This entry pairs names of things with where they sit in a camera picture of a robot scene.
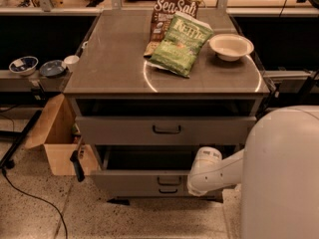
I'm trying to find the black handled tool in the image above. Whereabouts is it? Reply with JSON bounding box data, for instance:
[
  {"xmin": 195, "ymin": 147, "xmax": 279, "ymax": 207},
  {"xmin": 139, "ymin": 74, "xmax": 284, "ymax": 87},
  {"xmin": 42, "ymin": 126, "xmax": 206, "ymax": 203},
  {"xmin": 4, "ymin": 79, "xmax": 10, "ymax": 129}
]
[{"xmin": 70, "ymin": 136, "xmax": 85, "ymax": 182}]

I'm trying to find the black floor cable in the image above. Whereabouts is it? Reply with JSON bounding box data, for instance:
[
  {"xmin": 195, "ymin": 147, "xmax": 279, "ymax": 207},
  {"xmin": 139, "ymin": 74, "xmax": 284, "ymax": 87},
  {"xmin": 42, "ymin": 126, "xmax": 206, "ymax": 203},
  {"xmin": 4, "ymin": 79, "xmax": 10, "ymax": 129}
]
[{"xmin": 1, "ymin": 167, "xmax": 70, "ymax": 239}]

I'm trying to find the white blue-lined bowl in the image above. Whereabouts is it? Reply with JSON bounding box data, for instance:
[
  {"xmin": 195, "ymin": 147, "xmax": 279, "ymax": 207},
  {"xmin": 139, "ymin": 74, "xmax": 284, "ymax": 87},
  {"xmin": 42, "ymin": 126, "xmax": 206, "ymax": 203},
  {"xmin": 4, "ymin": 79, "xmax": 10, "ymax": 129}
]
[{"xmin": 9, "ymin": 56, "xmax": 39, "ymax": 76}]

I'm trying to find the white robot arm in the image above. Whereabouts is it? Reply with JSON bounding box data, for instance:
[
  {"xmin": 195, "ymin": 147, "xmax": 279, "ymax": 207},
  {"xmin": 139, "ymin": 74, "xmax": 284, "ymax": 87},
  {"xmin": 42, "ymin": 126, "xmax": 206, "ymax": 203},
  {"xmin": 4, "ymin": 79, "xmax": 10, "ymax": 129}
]
[{"xmin": 187, "ymin": 106, "xmax": 319, "ymax": 239}]

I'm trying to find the dark blue bowl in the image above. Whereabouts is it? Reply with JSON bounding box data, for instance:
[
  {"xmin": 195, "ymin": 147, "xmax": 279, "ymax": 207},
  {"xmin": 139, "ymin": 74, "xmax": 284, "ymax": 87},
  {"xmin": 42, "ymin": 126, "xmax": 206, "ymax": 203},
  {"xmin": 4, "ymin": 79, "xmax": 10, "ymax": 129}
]
[{"xmin": 40, "ymin": 60, "xmax": 66, "ymax": 78}]

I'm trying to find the brown sea salt chip bag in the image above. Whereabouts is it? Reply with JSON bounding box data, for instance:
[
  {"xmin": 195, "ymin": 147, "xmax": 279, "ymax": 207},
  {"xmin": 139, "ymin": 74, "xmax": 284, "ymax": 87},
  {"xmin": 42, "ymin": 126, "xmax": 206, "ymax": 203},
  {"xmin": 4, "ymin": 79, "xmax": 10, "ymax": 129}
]
[{"xmin": 144, "ymin": 0, "xmax": 203, "ymax": 57}]

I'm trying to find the grey drawer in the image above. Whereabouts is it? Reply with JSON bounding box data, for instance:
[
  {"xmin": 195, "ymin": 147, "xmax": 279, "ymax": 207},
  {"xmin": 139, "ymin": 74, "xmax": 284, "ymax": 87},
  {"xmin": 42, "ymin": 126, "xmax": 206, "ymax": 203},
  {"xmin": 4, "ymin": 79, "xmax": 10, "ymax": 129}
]
[
  {"xmin": 92, "ymin": 145, "xmax": 197, "ymax": 196},
  {"xmin": 76, "ymin": 117, "xmax": 256, "ymax": 146},
  {"xmin": 109, "ymin": 187, "xmax": 223, "ymax": 205}
]

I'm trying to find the small white cup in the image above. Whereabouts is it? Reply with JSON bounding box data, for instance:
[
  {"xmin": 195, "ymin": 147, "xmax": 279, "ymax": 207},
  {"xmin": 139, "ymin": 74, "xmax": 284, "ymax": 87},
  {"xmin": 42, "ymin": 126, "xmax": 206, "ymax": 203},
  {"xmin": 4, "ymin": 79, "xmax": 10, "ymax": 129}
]
[{"xmin": 64, "ymin": 55, "xmax": 80, "ymax": 72}]

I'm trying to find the grey bottom drawer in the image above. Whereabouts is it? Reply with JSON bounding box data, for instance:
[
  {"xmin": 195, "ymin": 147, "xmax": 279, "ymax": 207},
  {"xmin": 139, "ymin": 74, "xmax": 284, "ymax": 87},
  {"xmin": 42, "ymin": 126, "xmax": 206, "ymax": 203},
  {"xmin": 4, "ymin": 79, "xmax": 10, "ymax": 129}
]
[{"xmin": 109, "ymin": 187, "xmax": 223, "ymax": 205}]

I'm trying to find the grey top drawer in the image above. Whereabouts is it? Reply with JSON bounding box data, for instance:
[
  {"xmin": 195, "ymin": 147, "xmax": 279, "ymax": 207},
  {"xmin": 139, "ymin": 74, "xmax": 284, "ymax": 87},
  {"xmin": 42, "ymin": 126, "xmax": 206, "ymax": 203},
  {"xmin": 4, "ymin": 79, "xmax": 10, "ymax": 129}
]
[{"xmin": 76, "ymin": 117, "xmax": 256, "ymax": 146}]

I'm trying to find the grey side shelf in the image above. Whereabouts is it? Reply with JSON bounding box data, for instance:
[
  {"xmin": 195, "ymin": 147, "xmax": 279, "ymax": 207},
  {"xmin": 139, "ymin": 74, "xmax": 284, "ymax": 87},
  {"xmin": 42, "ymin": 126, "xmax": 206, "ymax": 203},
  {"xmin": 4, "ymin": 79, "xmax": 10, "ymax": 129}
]
[{"xmin": 0, "ymin": 70, "xmax": 71, "ymax": 92}]

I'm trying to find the black stand leg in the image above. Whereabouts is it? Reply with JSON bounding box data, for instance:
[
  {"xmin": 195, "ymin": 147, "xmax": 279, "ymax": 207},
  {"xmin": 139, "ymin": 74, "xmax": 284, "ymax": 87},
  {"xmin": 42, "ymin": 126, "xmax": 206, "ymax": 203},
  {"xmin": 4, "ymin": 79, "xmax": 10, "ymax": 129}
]
[{"xmin": 0, "ymin": 110, "xmax": 42, "ymax": 169}]

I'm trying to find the cardboard box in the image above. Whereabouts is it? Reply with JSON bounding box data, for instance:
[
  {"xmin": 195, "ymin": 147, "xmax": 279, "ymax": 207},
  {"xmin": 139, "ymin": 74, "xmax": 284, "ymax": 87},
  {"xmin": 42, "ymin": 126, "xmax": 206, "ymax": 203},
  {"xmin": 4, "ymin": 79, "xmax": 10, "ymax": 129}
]
[{"xmin": 24, "ymin": 93, "xmax": 100, "ymax": 177}]

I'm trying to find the green kettle chip bag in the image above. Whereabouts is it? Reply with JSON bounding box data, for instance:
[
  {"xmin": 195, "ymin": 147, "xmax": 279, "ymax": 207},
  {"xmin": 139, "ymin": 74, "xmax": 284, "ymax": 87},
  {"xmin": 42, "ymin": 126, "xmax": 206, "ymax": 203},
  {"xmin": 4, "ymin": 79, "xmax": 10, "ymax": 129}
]
[{"xmin": 149, "ymin": 12, "xmax": 213, "ymax": 78}]

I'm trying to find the grey drawer cabinet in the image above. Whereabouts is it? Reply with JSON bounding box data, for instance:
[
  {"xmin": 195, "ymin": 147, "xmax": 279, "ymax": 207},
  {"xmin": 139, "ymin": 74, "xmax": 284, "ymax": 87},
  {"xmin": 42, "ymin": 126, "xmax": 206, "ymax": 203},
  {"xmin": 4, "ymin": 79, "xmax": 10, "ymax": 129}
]
[{"xmin": 63, "ymin": 7, "xmax": 271, "ymax": 204}]

